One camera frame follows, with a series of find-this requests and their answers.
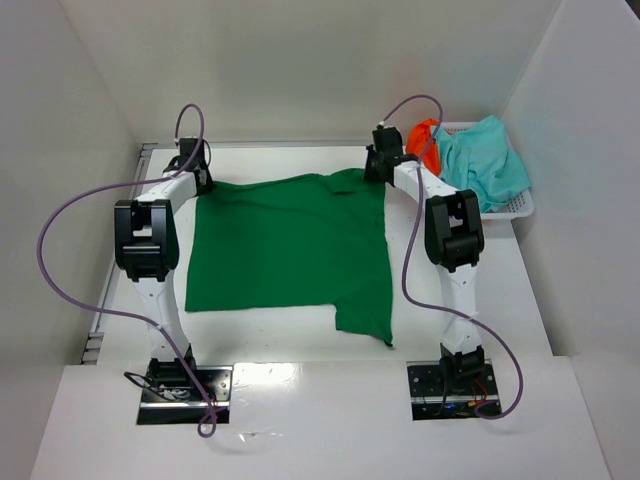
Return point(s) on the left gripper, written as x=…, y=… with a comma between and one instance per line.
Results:
x=203, y=180

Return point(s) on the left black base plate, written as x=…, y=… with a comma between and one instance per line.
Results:
x=171, y=401

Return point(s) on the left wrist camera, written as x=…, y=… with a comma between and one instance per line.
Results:
x=188, y=146

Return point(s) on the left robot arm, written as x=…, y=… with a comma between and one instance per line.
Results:
x=147, y=250

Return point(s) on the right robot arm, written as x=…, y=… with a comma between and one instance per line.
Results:
x=453, y=241

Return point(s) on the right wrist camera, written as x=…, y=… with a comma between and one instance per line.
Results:
x=387, y=138

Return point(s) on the green t shirt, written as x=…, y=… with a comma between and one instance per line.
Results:
x=308, y=240

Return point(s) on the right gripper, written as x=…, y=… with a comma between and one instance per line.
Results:
x=373, y=170

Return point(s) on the teal t shirt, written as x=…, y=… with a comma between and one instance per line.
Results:
x=480, y=165

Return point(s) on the orange t shirt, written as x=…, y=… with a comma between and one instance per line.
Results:
x=421, y=144

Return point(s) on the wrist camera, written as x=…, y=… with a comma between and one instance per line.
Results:
x=188, y=146
x=387, y=138

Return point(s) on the white plastic basket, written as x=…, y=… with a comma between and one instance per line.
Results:
x=510, y=212

